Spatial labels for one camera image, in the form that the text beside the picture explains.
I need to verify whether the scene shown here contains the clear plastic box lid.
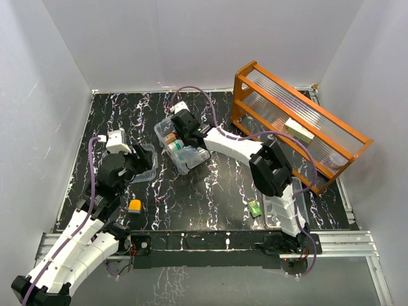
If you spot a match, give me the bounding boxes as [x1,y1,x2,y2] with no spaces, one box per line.
[130,143,158,184]

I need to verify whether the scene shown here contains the small green packet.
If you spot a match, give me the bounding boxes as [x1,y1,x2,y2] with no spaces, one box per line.
[247,200,262,218]

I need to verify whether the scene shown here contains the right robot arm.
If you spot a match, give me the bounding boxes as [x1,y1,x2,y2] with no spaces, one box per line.
[171,107,307,253]

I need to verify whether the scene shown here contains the clear plastic storage box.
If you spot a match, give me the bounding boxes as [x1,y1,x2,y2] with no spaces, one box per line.
[154,118,211,175]

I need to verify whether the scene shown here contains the clear tape roll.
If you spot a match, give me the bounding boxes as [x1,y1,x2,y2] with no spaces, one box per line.
[326,151,348,170]

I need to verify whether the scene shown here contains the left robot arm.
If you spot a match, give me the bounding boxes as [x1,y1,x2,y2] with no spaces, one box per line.
[11,143,157,305]

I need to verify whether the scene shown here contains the yellow orange small box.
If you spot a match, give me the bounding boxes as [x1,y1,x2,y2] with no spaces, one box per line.
[128,199,143,214]

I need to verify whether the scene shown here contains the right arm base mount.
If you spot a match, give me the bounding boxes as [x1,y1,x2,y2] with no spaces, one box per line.
[252,232,323,259]

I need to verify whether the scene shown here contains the clear compartment tray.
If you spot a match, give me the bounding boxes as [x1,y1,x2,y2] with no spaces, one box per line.
[262,177,310,237]

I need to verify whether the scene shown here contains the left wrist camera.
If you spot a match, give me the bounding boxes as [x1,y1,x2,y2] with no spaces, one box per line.
[98,128,132,158]

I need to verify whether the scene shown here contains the brown bottle orange cap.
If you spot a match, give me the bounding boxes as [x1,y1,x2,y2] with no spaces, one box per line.
[163,132,178,145]

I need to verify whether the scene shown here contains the white medicine carton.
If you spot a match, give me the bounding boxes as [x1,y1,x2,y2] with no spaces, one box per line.
[284,118,315,144]

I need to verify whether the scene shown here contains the blue sachet pack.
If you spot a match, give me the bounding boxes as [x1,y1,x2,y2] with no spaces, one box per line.
[177,147,207,169]

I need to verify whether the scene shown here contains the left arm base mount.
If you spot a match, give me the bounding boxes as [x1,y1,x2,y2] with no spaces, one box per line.
[101,222,152,258]

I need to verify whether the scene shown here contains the orange wooden shelf rack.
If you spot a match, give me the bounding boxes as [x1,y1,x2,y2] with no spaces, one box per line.
[231,61,373,194]

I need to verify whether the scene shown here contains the white bottle green label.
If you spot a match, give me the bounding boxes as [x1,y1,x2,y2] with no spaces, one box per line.
[168,139,184,154]

